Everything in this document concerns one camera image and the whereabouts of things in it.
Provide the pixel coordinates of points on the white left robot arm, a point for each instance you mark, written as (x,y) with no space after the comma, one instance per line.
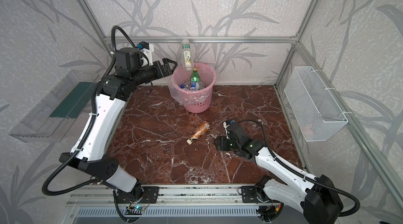
(108,102)

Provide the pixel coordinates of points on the clear plastic bin liner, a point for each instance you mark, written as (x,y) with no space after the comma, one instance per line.
(187,97)

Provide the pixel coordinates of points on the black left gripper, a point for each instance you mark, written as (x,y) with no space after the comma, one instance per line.
(159,69)

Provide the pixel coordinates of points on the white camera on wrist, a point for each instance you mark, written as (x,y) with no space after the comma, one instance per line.
(226,124)
(146,55)

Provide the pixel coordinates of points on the green Sprite bottle yellow cap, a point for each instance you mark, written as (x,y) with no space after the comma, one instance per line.
(195,80)

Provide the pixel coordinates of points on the crushed clear bottle blue label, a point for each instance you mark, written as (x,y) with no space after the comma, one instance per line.
(186,85)

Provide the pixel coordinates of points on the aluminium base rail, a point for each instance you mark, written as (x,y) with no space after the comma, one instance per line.
(215,200)

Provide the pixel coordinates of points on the clear wall tray green mat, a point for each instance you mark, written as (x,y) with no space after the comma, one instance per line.
(51,119)

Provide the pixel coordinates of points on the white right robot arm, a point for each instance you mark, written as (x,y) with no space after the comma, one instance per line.
(315,197)

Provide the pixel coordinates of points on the white camera on left wrist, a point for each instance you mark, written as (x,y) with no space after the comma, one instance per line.
(146,55)

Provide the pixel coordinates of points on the clear bottle bird label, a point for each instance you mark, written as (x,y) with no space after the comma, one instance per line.
(187,56)

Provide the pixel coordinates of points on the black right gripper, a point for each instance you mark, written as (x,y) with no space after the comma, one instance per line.
(226,142)

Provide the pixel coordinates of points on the Nescafe brown bottle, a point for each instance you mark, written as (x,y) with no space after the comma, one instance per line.
(202,129)

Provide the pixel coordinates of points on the white wire mesh basket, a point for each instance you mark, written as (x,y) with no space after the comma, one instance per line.
(318,114)

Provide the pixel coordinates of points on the pink perforated plastic bin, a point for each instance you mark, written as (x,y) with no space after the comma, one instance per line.
(207,74)

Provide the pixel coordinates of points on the horizontal aluminium frame bar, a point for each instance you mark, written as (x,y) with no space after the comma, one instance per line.
(193,39)

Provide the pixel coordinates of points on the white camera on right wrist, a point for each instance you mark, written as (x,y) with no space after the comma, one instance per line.
(226,124)

